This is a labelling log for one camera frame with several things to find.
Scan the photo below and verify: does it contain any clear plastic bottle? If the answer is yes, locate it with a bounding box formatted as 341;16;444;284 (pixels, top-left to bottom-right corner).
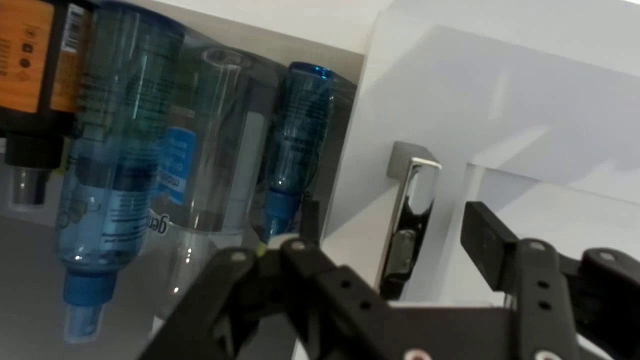
147;44;285;333

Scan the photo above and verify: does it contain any white right cabinet door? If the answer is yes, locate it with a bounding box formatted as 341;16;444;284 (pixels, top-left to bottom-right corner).
324;0;640;298

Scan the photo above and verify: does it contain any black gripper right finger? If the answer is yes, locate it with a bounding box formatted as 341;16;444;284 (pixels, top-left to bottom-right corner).
460;201;519;292

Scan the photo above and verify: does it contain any right cabinet door handle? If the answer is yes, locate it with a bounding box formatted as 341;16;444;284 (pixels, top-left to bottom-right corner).
378;142;442;299

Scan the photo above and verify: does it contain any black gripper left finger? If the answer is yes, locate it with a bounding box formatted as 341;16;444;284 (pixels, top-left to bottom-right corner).
300;200;320;245

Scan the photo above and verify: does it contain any orange box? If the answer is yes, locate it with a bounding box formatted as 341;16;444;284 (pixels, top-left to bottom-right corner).
0;0;93;114

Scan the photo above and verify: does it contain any white cabinet shelf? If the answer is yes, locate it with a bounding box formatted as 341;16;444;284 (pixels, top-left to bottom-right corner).
0;218;171;360

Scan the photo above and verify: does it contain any blue plastic water bottle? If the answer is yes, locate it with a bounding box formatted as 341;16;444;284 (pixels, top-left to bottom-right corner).
54;0;186;346

